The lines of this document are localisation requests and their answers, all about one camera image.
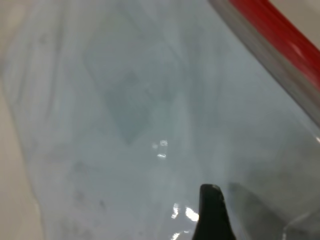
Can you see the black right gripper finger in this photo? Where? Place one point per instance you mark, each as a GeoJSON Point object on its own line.
{"type": "Point", "coordinates": [212, 217]}

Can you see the transparent bag with red zipper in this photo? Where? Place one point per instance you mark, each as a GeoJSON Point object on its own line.
{"type": "Point", "coordinates": [150, 125]}

